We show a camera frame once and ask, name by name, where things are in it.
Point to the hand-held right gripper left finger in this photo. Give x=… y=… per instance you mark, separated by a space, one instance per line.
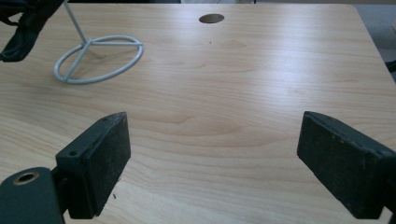
x=96 y=165

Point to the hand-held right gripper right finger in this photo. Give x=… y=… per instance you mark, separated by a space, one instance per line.
x=345 y=161

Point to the black bow tie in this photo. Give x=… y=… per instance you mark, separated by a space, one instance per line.
x=25 y=28

